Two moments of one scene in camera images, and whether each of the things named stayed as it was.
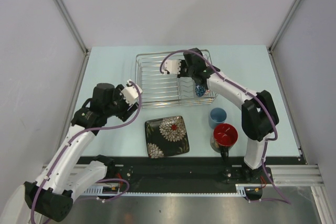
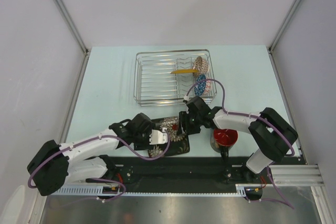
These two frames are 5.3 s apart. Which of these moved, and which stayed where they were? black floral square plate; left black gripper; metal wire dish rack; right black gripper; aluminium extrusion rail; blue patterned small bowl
Moved: left black gripper; right black gripper
Stayed: black floral square plate; aluminium extrusion rail; blue patterned small bowl; metal wire dish rack
